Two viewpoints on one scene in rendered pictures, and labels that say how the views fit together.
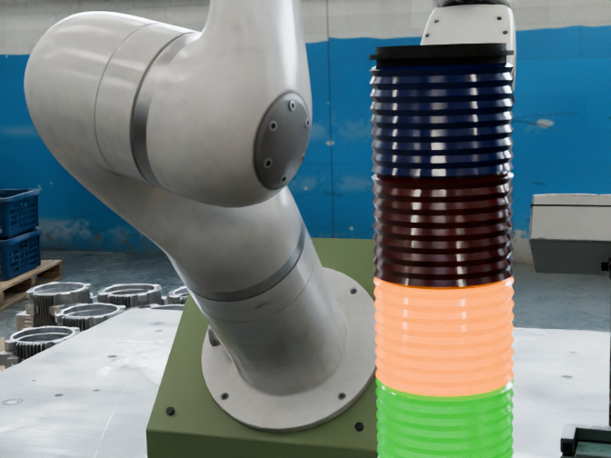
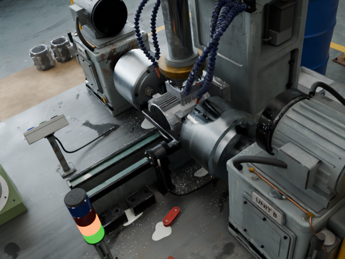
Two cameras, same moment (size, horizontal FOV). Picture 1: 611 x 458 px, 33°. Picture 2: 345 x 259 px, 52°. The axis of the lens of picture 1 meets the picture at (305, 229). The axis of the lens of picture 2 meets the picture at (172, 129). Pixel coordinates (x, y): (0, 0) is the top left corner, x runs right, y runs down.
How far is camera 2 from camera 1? 76 cm
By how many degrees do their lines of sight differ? 53
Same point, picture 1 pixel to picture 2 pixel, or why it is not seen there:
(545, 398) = (27, 150)
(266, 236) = not seen: outside the picture
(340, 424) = (9, 202)
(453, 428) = (98, 234)
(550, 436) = (40, 163)
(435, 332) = (93, 227)
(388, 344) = (85, 232)
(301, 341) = not seen: outside the picture
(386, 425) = (89, 239)
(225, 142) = not seen: outside the picture
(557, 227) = (34, 138)
